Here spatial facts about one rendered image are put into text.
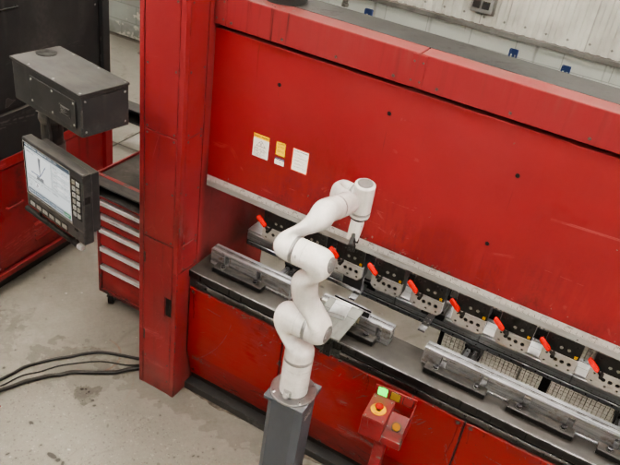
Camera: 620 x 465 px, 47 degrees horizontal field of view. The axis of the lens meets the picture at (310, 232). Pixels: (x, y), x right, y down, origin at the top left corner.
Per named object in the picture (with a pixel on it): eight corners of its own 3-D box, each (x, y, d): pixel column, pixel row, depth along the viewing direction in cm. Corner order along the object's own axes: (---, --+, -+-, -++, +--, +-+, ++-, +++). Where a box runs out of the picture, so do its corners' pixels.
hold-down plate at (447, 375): (422, 371, 332) (423, 366, 331) (426, 364, 336) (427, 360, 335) (482, 399, 322) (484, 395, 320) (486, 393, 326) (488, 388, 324)
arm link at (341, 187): (304, 206, 262) (338, 195, 288) (341, 223, 256) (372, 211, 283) (312, 183, 259) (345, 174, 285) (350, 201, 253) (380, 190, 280)
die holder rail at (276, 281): (210, 262, 381) (211, 248, 375) (217, 257, 385) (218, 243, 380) (290, 300, 363) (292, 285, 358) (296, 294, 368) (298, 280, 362)
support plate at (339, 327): (304, 326, 330) (304, 324, 330) (330, 298, 350) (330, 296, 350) (338, 342, 324) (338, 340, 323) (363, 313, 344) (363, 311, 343)
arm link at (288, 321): (304, 372, 277) (312, 326, 265) (264, 351, 284) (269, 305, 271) (318, 355, 287) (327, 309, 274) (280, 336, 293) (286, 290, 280)
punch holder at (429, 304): (408, 304, 324) (416, 274, 315) (415, 294, 331) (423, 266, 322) (438, 316, 319) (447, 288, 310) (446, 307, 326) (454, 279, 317)
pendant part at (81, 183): (27, 204, 339) (20, 136, 319) (49, 196, 347) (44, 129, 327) (84, 246, 317) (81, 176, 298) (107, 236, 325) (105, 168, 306)
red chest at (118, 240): (97, 305, 471) (92, 173, 417) (148, 269, 510) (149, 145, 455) (157, 337, 454) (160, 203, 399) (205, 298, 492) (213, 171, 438)
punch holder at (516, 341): (492, 340, 310) (502, 311, 301) (497, 330, 317) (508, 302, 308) (525, 355, 305) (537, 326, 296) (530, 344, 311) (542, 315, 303)
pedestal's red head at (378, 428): (357, 433, 324) (364, 405, 314) (369, 410, 337) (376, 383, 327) (399, 451, 318) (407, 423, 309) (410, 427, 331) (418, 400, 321)
